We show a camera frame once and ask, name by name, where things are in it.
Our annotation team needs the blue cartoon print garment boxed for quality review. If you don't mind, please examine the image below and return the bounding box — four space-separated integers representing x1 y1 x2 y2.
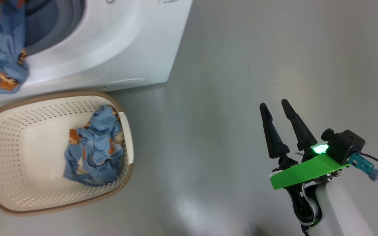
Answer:
0 0 30 97
63 105 126 187

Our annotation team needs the white front-load washing machine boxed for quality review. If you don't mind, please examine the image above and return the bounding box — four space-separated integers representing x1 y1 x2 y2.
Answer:
0 0 193 113

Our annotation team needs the cream perforated laundry basket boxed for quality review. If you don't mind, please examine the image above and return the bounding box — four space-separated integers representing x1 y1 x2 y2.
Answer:
0 91 134 217

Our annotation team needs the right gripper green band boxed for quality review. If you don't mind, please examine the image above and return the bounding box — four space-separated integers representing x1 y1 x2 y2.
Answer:
260 99 350 190

